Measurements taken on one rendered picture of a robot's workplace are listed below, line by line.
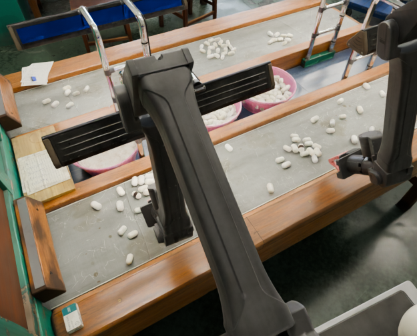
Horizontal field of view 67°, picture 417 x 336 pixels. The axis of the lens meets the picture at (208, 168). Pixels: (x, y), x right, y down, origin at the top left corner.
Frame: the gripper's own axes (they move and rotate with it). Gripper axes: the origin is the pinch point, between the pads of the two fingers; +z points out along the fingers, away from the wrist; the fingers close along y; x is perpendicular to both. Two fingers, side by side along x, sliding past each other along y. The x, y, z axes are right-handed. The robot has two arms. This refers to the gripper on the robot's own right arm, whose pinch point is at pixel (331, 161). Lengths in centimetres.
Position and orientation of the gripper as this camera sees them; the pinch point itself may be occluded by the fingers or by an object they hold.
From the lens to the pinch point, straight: 112.2
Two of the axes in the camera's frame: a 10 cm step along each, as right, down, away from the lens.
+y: -8.7, 3.7, -3.1
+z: -3.8, -1.1, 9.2
